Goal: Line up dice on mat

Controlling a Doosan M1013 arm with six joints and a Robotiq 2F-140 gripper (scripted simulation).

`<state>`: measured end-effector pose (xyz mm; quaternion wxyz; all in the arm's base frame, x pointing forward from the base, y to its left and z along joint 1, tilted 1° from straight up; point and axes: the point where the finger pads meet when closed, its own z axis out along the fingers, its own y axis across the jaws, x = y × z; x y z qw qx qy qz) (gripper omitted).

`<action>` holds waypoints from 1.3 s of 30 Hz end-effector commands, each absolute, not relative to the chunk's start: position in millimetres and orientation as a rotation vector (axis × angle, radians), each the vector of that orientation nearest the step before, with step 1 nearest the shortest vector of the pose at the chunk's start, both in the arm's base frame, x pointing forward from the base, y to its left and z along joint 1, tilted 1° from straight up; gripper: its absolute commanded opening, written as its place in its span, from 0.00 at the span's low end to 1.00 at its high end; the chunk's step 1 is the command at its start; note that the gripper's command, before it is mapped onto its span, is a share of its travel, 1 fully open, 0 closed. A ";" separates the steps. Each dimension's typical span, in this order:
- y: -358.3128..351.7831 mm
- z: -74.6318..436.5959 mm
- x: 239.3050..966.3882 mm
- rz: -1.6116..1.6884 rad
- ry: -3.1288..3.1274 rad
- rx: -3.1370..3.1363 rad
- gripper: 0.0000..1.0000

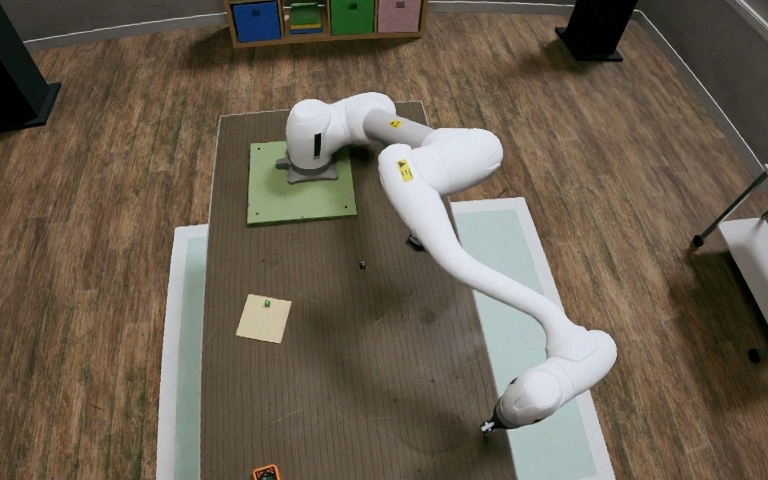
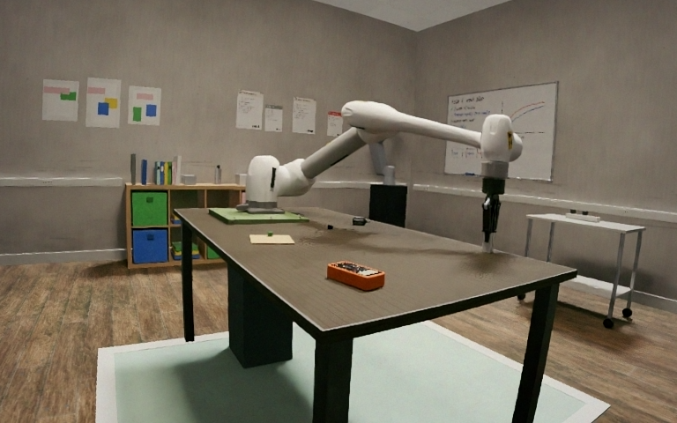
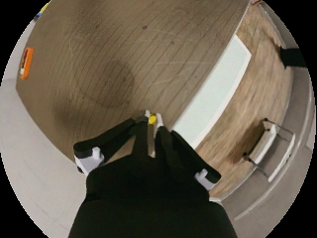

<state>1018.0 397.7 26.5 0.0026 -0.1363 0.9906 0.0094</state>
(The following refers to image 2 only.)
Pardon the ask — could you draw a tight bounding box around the beige square mat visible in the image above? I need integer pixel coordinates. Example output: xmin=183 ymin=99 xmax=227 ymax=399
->
xmin=249 ymin=235 xmax=295 ymax=244

